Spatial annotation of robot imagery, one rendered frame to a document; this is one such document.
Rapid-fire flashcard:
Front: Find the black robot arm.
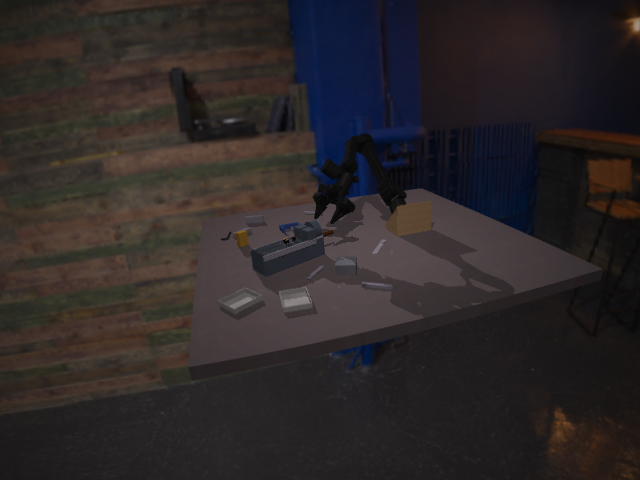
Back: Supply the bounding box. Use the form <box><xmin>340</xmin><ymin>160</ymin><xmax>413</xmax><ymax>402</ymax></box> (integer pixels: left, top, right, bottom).
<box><xmin>318</xmin><ymin>133</ymin><xmax>407</xmax><ymax>214</ymax></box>

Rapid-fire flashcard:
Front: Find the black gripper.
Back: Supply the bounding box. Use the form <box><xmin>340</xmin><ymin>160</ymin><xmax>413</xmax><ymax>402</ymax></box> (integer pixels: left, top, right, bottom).
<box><xmin>312</xmin><ymin>182</ymin><xmax>355</xmax><ymax>224</ymax></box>

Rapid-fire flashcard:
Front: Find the blue c-clamp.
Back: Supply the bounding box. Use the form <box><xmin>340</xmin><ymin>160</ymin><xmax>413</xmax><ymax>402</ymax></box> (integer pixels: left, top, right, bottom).
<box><xmin>279</xmin><ymin>222</ymin><xmax>300</xmax><ymax>233</ymax></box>

